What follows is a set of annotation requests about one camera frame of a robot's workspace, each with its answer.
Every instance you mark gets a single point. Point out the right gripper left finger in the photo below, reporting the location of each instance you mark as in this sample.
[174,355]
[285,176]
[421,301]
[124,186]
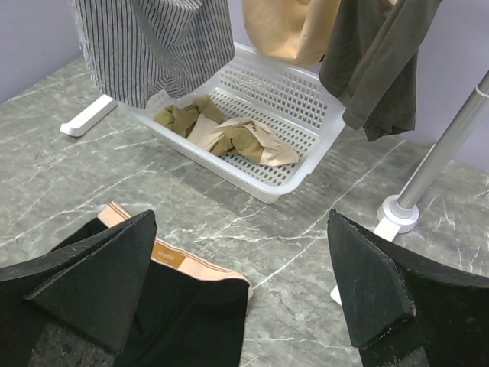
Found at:
[75,306]

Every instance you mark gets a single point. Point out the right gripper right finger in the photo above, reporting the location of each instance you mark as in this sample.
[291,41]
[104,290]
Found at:
[403,309]

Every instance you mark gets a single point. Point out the black underwear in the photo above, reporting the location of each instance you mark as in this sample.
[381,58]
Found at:
[190,312]

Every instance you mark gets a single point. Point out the beige underwear in basket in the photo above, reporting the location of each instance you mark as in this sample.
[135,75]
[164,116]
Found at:
[203,124]

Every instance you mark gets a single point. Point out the dark olive hanging underwear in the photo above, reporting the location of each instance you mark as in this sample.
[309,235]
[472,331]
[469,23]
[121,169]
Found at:
[370,64]

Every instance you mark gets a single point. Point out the striped grey hanging underwear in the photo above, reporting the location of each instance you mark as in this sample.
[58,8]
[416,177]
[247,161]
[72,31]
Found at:
[135,49]

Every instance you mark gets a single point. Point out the beige hanging underwear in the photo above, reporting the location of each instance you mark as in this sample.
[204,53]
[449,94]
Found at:
[295,31]

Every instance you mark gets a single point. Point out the white clothes rack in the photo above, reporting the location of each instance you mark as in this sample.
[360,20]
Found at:
[398,214]

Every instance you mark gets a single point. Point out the white plastic basket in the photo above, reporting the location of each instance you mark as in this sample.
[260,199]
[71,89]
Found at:
[289,100]

